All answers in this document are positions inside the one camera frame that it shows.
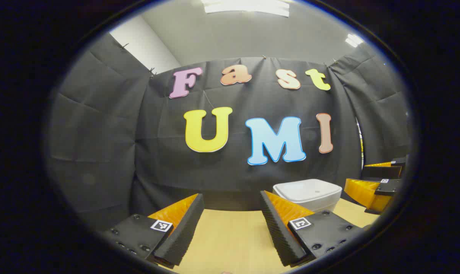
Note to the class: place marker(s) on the long ceiling light panel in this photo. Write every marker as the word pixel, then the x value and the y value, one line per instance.
pixel 245 7

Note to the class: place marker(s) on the wooden desktop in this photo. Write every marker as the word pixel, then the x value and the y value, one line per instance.
pixel 230 239

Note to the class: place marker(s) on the black backdrop cloth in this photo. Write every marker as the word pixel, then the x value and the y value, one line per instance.
pixel 157 163

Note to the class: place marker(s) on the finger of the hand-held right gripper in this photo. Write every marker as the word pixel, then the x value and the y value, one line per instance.
pixel 384 188
pixel 380 172

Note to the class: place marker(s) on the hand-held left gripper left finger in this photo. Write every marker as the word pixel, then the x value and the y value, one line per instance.
pixel 184 228

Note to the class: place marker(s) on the white desktop garbage bin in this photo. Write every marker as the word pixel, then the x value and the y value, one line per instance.
pixel 309 192

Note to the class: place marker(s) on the small ceiling light panel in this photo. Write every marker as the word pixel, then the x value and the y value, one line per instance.
pixel 354 40

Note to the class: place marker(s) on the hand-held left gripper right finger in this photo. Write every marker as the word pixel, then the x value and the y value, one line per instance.
pixel 277 232

